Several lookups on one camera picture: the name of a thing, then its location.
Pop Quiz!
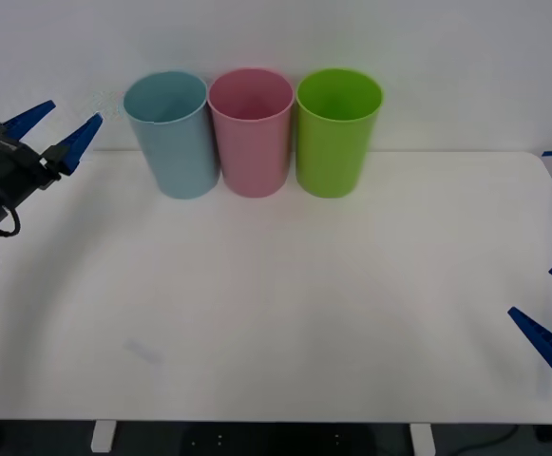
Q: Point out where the pale blue plastic bin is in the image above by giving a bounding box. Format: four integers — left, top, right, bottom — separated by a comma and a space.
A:
123, 69, 222, 200

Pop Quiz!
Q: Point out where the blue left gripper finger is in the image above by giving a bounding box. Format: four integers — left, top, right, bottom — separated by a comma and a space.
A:
41, 112, 105, 181
0, 100, 58, 143

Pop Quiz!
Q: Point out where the pink plastic bin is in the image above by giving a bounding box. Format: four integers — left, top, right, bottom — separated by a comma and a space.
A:
207, 66, 297, 199

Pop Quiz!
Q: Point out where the green plastic bin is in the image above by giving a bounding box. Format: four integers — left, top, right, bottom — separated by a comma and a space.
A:
295, 66, 385, 200

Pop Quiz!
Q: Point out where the white table leg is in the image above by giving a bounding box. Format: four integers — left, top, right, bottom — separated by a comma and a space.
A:
409, 422, 437, 456
89, 420, 118, 454

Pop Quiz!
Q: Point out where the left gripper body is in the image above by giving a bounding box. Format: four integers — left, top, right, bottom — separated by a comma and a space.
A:
0, 123, 64, 211

